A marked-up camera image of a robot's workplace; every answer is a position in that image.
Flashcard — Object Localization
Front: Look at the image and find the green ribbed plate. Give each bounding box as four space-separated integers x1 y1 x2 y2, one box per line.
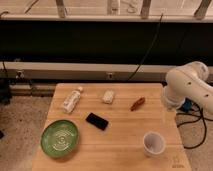
40 120 79 158

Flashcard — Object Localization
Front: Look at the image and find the black hanging cable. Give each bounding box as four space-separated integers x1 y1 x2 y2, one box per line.
126 13 164 82

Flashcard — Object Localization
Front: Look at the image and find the brown oblong snack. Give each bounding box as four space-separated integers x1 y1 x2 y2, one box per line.
130 97 145 111

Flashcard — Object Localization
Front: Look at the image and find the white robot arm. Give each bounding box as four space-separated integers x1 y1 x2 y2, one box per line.
162 61 213 114

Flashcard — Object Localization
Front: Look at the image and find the clear plastic bottle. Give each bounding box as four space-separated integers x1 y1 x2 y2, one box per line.
61 86 83 113

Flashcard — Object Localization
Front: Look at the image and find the black rectangular eraser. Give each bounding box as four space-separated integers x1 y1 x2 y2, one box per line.
86 113 108 131

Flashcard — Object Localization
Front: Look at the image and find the black floor cable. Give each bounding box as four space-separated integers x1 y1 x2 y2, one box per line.
175 102 213 150

